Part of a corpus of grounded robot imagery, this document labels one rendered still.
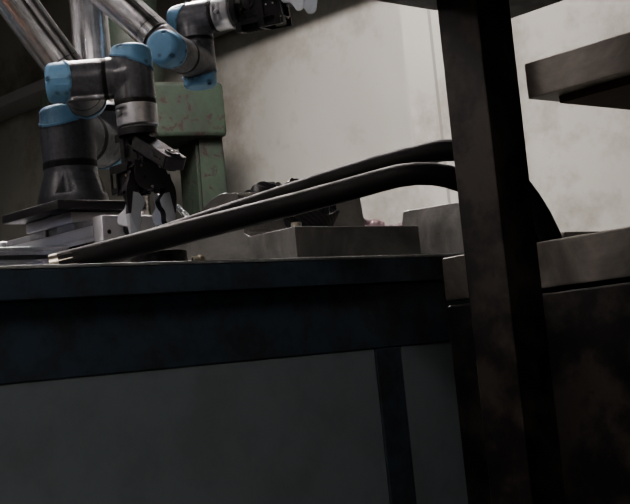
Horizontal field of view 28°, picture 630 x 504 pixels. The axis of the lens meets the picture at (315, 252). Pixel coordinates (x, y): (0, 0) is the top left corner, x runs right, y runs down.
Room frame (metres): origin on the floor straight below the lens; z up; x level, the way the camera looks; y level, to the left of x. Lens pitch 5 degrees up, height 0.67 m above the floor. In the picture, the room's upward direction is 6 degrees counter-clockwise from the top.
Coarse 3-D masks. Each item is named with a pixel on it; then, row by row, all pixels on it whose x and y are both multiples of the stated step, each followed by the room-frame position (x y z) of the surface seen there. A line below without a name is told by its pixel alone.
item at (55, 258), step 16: (240, 208) 1.59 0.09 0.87; (256, 208) 1.59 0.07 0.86; (176, 224) 1.58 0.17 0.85; (192, 224) 1.58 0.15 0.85; (208, 224) 1.58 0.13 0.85; (224, 224) 1.58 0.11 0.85; (240, 224) 1.59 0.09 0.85; (256, 224) 1.60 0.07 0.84; (112, 240) 1.57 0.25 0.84; (128, 240) 1.57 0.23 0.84; (144, 240) 1.57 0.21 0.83; (160, 240) 1.57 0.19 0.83; (176, 240) 1.58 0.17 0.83; (192, 240) 1.59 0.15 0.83; (48, 256) 1.56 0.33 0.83; (64, 256) 1.55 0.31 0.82; (80, 256) 1.55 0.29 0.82; (96, 256) 1.56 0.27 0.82; (112, 256) 1.56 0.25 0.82; (128, 256) 1.57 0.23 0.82
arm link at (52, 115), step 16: (48, 112) 2.63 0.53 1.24; (64, 112) 2.62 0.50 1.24; (48, 128) 2.63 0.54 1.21; (64, 128) 2.62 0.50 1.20; (80, 128) 2.63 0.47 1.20; (96, 128) 2.68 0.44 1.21; (48, 144) 2.63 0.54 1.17; (64, 144) 2.62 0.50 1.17; (80, 144) 2.63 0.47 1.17; (96, 144) 2.69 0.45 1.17; (48, 160) 2.63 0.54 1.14
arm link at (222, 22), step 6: (216, 0) 2.66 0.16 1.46; (222, 0) 2.65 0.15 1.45; (210, 6) 2.66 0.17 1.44; (216, 6) 2.66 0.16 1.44; (222, 6) 2.65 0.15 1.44; (210, 12) 2.66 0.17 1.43; (216, 12) 2.65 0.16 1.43; (222, 12) 2.65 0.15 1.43; (228, 12) 2.65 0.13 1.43; (216, 18) 2.66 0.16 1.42; (222, 18) 2.66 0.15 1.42; (228, 18) 2.66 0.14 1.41; (216, 24) 2.67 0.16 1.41; (222, 24) 2.67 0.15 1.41; (228, 24) 2.67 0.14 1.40; (222, 30) 2.69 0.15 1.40
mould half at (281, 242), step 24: (240, 192) 1.91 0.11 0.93; (360, 216) 2.07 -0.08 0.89; (216, 240) 1.95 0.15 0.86; (240, 240) 1.91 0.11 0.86; (264, 240) 1.87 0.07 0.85; (288, 240) 1.83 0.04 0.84; (312, 240) 1.83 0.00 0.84; (336, 240) 1.87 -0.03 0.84; (360, 240) 1.90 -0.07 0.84; (384, 240) 1.93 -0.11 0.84; (408, 240) 1.97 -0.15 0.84
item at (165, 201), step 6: (168, 192) 2.25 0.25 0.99; (156, 198) 2.26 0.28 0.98; (162, 198) 2.24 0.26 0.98; (168, 198) 2.25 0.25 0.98; (156, 204) 2.24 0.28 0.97; (162, 204) 2.24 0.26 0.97; (168, 204) 2.25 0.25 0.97; (156, 210) 2.27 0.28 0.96; (162, 210) 2.24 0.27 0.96; (168, 210) 2.24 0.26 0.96; (156, 216) 2.28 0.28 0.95; (162, 216) 2.25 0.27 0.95; (168, 216) 2.24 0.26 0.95; (174, 216) 2.25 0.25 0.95; (156, 222) 2.28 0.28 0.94; (162, 222) 2.25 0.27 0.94
